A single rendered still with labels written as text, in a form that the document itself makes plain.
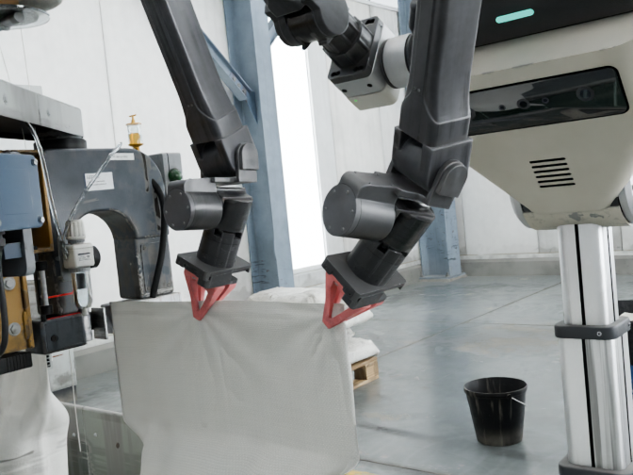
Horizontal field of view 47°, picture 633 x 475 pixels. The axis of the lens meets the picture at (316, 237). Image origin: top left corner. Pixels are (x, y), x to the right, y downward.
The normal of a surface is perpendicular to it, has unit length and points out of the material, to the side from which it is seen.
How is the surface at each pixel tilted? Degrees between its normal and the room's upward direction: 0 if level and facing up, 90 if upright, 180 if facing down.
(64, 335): 90
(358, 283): 45
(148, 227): 90
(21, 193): 90
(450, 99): 111
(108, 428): 90
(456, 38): 120
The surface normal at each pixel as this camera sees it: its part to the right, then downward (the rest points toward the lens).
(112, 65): 0.77, -0.04
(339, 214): -0.78, -0.09
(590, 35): -0.48, -0.70
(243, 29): -0.62, 0.11
